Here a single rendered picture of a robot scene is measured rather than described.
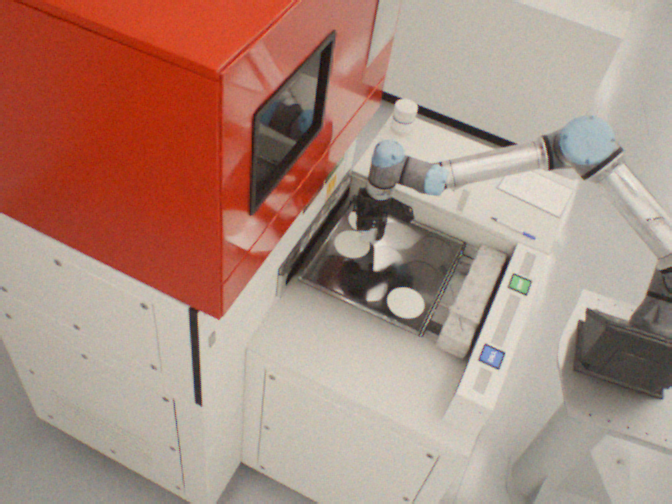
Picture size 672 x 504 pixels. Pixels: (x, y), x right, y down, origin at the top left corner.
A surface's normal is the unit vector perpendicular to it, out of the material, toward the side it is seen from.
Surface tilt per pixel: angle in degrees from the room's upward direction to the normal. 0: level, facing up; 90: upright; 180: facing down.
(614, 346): 90
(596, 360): 90
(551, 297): 0
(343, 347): 0
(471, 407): 90
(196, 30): 0
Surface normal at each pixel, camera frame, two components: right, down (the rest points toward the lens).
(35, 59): -0.44, 0.66
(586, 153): -0.23, -0.05
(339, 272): 0.12, -0.64
